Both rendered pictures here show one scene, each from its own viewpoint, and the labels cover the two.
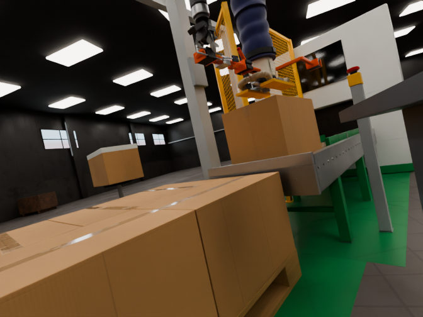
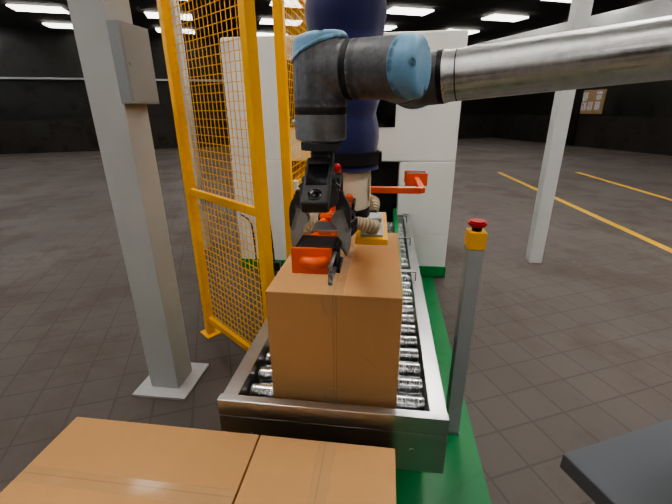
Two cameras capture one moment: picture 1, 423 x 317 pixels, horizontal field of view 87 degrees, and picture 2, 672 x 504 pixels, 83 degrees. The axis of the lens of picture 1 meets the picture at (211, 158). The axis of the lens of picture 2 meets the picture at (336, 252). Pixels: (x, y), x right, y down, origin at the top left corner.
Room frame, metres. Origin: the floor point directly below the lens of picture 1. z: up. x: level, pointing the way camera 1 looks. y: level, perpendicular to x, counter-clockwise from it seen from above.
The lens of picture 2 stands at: (0.56, 0.28, 1.45)
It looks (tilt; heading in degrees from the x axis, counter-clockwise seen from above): 21 degrees down; 325
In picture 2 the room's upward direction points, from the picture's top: straight up
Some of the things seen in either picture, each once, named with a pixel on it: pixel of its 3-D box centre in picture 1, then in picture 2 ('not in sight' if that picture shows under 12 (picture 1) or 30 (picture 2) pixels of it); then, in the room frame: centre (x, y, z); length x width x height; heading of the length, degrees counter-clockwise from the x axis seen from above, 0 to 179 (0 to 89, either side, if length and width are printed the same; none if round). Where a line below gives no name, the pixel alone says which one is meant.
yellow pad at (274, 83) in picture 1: (277, 82); (372, 222); (1.52, -0.55, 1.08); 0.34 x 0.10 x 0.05; 138
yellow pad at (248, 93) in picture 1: (253, 92); not in sight; (1.65, -0.41, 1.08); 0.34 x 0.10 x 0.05; 138
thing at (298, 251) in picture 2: (204, 56); (315, 253); (1.14, -0.08, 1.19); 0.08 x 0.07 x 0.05; 138
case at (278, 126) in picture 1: (274, 134); (343, 305); (1.59, -0.48, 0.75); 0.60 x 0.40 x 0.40; 137
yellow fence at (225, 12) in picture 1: (236, 117); (220, 189); (2.55, -0.38, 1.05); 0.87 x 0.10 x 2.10; 9
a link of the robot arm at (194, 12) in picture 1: (200, 14); (319, 129); (1.16, -0.10, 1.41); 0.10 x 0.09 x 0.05; 47
